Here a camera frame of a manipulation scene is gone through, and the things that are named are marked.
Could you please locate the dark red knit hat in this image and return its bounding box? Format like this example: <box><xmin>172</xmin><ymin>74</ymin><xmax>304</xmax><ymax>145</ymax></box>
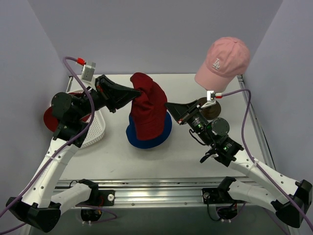
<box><xmin>130</xmin><ymin>72</ymin><xmax>167</xmax><ymax>141</ymax></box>

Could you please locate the blue bucket hat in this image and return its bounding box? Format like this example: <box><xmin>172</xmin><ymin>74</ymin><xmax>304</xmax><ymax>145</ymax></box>
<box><xmin>126</xmin><ymin>112</ymin><xmax>172</xmax><ymax>149</ymax></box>

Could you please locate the red cap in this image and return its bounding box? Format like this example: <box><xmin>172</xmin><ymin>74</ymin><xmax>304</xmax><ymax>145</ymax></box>
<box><xmin>43</xmin><ymin>90</ymin><xmax>86</xmax><ymax>132</ymax></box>

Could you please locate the pink baseball cap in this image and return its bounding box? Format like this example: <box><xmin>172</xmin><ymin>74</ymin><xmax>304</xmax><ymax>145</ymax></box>
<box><xmin>195</xmin><ymin>37</ymin><xmax>250</xmax><ymax>93</ymax></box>

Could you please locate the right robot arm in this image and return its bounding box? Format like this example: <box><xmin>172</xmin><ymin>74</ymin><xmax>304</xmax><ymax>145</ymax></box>
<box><xmin>165</xmin><ymin>100</ymin><xmax>313</xmax><ymax>228</ymax></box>

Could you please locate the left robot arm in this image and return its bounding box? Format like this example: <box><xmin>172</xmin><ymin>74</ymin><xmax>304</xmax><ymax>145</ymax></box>
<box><xmin>6</xmin><ymin>75</ymin><xmax>141</xmax><ymax>233</ymax></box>

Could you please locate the cream mannequin head stand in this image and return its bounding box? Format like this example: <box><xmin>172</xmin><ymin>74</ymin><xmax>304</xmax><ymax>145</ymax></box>
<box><xmin>198</xmin><ymin>95</ymin><xmax>222</xmax><ymax>120</ymax></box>

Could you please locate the white perforated basket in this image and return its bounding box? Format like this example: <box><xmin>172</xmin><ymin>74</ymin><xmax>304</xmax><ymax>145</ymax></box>
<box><xmin>50</xmin><ymin>90</ymin><xmax>107</xmax><ymax>149</ymax></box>

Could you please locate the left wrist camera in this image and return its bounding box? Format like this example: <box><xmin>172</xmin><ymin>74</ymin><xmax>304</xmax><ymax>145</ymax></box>
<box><xmin>81</xmin><ymin>61</ymin><xmax>96</xmax><ymax>87</ymax></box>

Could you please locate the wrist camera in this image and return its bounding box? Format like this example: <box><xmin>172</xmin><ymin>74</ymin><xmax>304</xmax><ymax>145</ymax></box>
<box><xmin>81</xmin><ymin>61</ymin><xmax>96</xmax><ymax>87</ymax></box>
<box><xmin>201</xmin><ymin>91</ymin><xmax>216</xmax><ymax>109</ymax></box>

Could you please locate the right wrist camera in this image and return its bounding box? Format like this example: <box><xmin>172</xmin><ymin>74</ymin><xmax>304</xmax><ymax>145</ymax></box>
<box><xmin>201</xmin><ymin>91</ymin><xmax>216</xmax><ymax>109</ymax></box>

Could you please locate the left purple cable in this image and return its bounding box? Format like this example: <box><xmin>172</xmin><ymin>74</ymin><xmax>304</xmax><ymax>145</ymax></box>
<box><xmin>0</xmin><ymin>56</ymin><xmax>118</xmax><ymax>233</ymax></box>

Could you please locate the aluminium mounting rail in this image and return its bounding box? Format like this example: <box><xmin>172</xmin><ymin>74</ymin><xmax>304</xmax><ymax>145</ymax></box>
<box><xmin>53</xmin><ymin>178</ymin><xmax>291</xmax><ymax>209</ymax></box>

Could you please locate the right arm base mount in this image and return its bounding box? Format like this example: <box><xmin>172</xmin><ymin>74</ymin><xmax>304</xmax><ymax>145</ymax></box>
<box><xmin>201</xmin><ymin>176</ymin><xmax>247</xmax><ymax>221</ymax></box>

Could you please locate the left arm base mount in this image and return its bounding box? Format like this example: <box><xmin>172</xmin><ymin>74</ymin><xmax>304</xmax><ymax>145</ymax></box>
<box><xmin>78</xmin><ymin>179</ymin><xmax>117</xmax><ymax>225</ymax></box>

